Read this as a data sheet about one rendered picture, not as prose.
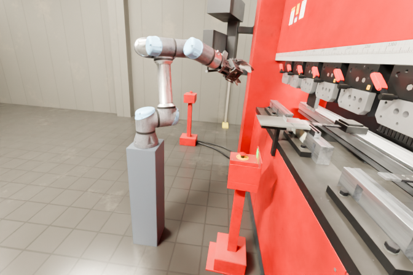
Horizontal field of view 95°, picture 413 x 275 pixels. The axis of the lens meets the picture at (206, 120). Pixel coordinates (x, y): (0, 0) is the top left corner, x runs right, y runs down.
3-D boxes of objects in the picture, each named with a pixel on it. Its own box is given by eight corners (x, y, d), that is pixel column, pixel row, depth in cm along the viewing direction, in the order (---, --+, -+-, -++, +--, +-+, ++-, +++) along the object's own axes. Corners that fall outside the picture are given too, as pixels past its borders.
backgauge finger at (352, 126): (307, 123, 115) (310, 115, 114) (352, 127, 113) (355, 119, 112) (316, 130, 104) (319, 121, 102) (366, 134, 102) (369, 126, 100)
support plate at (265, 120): (255, 116, 121) (255, 114, 121) (298, 120, 119) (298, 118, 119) (260, 125, 104) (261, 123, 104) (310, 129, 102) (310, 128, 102)
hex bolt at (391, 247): (380, 243, 48) (382, 239, 48) (391, 245, 48) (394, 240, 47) (389, 253, 46) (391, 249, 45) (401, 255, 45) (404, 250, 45)
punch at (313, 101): (305, 107, 112) (308, 91, 109) (308, 107, 112) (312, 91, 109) (312, 112, 103) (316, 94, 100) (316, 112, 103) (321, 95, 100)
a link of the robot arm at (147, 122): (133, 127, 120) (132, 106, 116) (155, 124, 127) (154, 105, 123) (137, 134, 111) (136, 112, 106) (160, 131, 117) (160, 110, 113)
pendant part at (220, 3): (219, 75, 258) (225, 4, 231) (236, 77, 249) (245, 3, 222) (202, 78, 214) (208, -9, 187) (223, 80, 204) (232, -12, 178)
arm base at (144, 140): (129, 147, 115) (128, 132, 112) (139, 137, 129) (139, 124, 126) (153, 150, 114) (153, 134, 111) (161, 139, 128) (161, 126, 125)
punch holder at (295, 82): (289, 85, 133) (294, 61, 128) (301, 86, 133) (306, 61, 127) (296, 88, 119) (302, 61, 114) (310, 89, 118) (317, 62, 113)
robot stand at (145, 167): (133, 244, 138) (125, 148, 114) (143, 223, 155) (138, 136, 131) (157, 247, 137) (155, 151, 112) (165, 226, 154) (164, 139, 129)
